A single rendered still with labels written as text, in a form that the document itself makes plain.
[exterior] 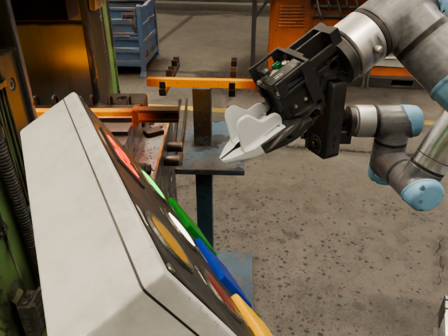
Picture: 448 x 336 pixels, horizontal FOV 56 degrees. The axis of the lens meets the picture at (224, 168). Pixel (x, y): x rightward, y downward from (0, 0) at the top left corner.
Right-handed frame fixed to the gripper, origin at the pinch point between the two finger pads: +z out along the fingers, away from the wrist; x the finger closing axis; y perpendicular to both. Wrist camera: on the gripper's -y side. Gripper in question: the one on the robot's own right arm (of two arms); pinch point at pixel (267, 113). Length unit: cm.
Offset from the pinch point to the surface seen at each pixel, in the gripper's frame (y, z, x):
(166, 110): -1.2, 23.0, -1.2
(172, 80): 3.2, 25.3, 34.3
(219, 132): 30, 11, 56
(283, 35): 54, -51, 335
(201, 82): 3.6, 16.6, 33.6
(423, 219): 100, -99, 94
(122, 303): -19, 16, -74
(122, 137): 2.0, 31.8, -8.7
